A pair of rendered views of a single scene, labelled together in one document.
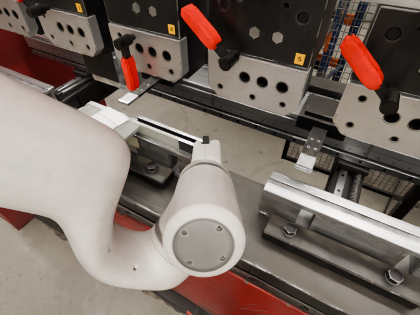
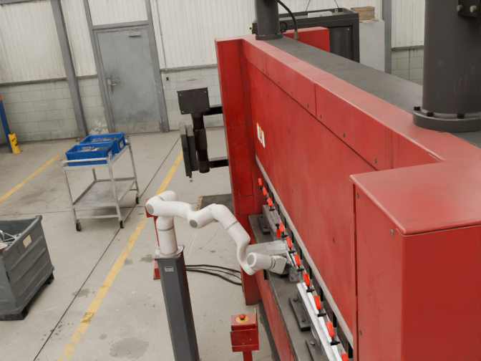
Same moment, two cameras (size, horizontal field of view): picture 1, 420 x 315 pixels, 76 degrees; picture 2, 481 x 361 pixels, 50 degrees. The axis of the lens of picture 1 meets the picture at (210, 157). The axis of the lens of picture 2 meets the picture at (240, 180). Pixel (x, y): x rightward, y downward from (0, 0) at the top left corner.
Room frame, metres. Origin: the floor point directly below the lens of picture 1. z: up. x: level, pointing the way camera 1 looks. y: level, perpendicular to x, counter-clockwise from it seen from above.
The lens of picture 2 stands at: (-1.36, -2.15, 2.65)
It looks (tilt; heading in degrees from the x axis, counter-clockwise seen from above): 20 degrees down; 56
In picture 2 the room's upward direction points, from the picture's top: 6 degrees counter-clockwise
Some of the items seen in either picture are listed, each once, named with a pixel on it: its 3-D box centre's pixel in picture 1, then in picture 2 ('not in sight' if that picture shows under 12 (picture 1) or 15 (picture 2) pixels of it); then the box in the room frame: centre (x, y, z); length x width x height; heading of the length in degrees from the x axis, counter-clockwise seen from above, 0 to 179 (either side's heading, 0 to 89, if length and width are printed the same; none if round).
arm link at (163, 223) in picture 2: not in sight; (166, 209); (0.01, 0.78, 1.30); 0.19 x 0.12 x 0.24; 15
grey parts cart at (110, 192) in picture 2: not in sight; (103, 183); (0.71, 4.03, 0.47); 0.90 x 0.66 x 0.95; 50
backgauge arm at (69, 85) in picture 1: (110, 72); not in sight; (1.13, 0.45, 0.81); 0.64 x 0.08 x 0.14; 151
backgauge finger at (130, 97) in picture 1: (152, 78); not in sight; (0.73, 0.17, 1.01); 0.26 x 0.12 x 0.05; 151
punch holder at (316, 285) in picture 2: not in sight; (324, 291); (0.11, -0.61, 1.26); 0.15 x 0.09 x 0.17; 61
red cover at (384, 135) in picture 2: not in sight; (295, 77); (0.26, -0.32, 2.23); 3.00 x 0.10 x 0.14; 61
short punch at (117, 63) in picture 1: (104, 65); not in sight; (0.58, 0.24, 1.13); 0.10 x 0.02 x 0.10; 61
